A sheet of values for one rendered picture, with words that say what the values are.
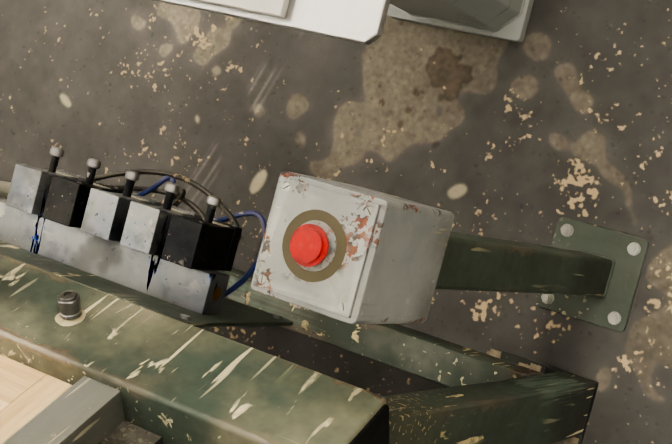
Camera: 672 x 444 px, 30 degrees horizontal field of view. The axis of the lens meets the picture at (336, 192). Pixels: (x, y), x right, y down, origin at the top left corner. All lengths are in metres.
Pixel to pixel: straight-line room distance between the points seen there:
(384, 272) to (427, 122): 1.00
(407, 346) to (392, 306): 0.74
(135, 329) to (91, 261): 0.19
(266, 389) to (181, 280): 0.24
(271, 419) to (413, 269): 0.20
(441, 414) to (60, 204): 0.53
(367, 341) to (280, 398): 0.72
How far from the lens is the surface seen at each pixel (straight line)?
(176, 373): 1.32
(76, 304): 1.41
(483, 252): 1.48
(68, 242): 1.59
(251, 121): 2.32
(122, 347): 1.37
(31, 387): 1.39
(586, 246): 2.04
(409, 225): 1.20
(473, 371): 1.91
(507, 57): 2.12
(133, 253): 1.52
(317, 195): 1.18
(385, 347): 1.97
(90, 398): 1.33
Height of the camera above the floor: 1.96
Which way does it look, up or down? 62 degrees down
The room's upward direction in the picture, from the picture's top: 79 degrees counter-clockwise
